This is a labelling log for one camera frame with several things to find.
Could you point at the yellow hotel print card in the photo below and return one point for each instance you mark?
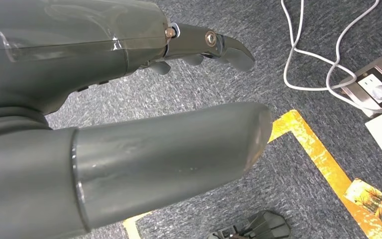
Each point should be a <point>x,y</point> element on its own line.
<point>370,198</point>

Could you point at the dark grey robot foot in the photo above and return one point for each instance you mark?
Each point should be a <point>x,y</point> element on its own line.
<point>263,227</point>

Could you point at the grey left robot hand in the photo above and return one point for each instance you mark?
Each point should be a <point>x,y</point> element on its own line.
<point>128,165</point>

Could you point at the yellow floor tape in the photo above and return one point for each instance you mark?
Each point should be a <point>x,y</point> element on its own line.
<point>313,148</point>

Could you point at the grey ribbed left arm sleeve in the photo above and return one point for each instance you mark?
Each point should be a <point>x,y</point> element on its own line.
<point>9,123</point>

